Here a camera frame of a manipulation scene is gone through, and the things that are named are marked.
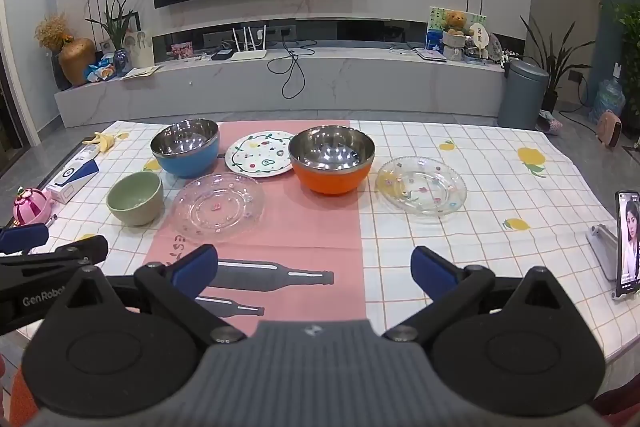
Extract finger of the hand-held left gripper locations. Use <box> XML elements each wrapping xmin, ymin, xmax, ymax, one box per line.
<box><xmin>0</xmin><ymin>223</ymin><xmax>50</xmax><ymax>256</ymax></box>
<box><xmin>0</xmin><ymin>235</ymin><xmax>109</xmax><ymax>290</ymax></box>

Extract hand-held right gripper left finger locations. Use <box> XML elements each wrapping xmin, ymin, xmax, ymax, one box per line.
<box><xmin>47</xmin><ymin>243</ymin><xmax>248</xmax><ymax>345</ymax></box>

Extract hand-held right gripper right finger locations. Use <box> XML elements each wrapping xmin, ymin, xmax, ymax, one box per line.
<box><xmin>382</xmin><ymin>246</ymin><xmax>583</xmax><ymax>344</ymax></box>

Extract white fruit-print plate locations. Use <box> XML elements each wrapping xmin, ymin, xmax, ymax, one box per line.
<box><xmin>225</xmin><ymin>132</ymin><xmax>297</xmax><ymax>178</ymax></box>

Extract pink round toy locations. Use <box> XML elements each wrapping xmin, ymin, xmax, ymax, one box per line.
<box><xmin>12</xmin><ymin>187</ymin><xmax>53</xmax><ymax>226</ymax></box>

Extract clear glass plate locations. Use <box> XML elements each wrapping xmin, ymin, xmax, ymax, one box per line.
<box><xmin>172</xmin><ymin>172</ymin><xmax>265</xmax><ymax>242</ymax></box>

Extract green ceramic bowl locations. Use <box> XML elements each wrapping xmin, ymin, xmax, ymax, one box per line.
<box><xmin>106</xmin><ymin>171</ymin><xmax>165</xmax><ymax>227</ymax></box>

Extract blue and white box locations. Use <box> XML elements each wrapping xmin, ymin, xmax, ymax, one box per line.
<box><xmin>46</xmin><ymin>143</ymin><xmax>100</xmax><ymax>204</ymax></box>

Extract clear glass plate beaded rim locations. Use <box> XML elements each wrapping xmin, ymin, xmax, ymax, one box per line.
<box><xmin>376</xmin><ymin>156</ymin><xmax>468</xmax><ymax>218</ymax></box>

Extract checkered lemon-print tablecloth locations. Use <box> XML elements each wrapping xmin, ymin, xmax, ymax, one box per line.
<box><xmin>15</xmin><ymin>119</ymin><xmax>640</xmax><ymax>360</ymax></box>

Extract blue steel-lined bowl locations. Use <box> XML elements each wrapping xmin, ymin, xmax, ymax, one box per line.
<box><xmin>150</xmin><ymin>119</ymin><xmax>221</xmax><ymax>180</ymax></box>

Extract banana peel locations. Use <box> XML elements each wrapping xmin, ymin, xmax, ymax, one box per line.
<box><xmin>82</xmin><ymin>132</ymin><xmax>130</xmax><ymax>154</ymax></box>

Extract pink printed table mat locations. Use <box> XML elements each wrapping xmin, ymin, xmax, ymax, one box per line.
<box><xmin>142</xmin><ymin>121</ymin><xmax>368</xmax><ymax>338</ymax></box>

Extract dark cabinet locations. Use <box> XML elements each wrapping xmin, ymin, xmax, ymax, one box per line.
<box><xmin>0</xmin><ymin>42</ymin><xmax>28</xmax><ymax>152</ymax></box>

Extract orange steel-lined bowl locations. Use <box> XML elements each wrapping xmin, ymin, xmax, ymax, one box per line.
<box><xmin>288</xmin><ymin>126</ymin><xmax>376</xmax><ymax>196</ymax></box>

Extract grey phone stand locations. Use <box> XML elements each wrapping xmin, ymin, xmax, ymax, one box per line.
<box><xmin>586</xmin><ymin>223</ymin><xmax>621</xmax><ymax>282</ymax></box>

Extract blue snack packets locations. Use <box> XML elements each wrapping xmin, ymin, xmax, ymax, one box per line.
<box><xmin>87</xmin><ymin>57</ymin><xmax>120</xmax><ymax>82</ymax></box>

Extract gold vase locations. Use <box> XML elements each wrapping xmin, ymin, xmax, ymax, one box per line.
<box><xmin>58</xmin><ymin>38</ymin><xmax>97</xmax><ymax>86</ymax></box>

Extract paper booklet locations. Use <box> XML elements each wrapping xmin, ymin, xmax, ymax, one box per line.
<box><xmin>121</xmin><ymin>64</ymin><xmax>162</xmax><ymax>80</ymax></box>

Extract grey trash bin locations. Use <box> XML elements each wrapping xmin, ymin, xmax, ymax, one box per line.
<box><xmin>497</xmin><ymin>59</ymin><xmax>550</xmax><ymax>131</ymax></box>

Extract smartphone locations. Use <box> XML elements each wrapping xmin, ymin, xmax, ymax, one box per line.
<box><xmin>615</xmin><ymin>190</ymin><xmax>640</xmax><ymax>300</ymax></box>

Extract grey marble TV cabinet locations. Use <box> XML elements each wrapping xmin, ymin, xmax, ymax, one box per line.
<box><xmin>54</xmin><ymin>14</ymin><xmax>507</xmax><ymax>128</ymax></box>

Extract dried flower bunch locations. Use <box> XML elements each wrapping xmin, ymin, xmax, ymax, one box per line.
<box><xmin>35</xmin><ymin>13</ymin><xmax>75</xmax><ymax>52</ymax></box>

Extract mushroom print card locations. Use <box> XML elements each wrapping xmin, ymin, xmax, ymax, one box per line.
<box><xmin>125</xmin><ymin>29</ymin><xmax>153</xmax><ymax>68</ymax></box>

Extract white tablet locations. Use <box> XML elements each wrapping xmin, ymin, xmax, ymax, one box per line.
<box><xmin>412</xmin><ymin>48</ymin><xmax>447</xmax><ymax>64</ymax></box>

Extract white router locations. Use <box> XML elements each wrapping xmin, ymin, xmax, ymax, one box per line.
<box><xmin>229</xmin><ymin>26</ymin><xmax>268</xmax><ymax>60</ymax></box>

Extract pink small heater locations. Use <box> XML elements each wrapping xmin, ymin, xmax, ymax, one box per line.
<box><xmin>597</xmin><ymin>109</ymin><xmax>623</xmax><ymax>150</ymax></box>

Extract green leafy plant in vase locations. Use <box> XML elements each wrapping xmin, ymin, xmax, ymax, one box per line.
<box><xmin>86</xmin><ymin>0</ymin><xmax>143</xmax><ymax>75</ymax></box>

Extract long-leaf potted plant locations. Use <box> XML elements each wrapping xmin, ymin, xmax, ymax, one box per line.
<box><xmin>520</xmin><ymin>14</ymin><xmax>596</xmax><ymax>112</ymax></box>

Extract blue water jug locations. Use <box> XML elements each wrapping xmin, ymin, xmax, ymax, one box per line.
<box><xmin>592</xmin><ymin>63</ymin><xmax>627</xmax><ymax>124</ymax></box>

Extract green painting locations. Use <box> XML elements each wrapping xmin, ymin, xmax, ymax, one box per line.
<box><xmin>426</xmin><ymin>7</ymin><xmax>488</xmax><ymax>52</ymax></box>

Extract brown teddy bear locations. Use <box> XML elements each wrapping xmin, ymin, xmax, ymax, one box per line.
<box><xmin>442</xmin><ymin>10</ymin><xmax>468</xmax><ymax>35</ymax></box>

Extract black cable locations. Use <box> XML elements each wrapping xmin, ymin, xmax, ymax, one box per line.
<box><xmin>266</xmin><ymin>38</ymin><xmax>317</xmax><ymax>100</ymax></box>

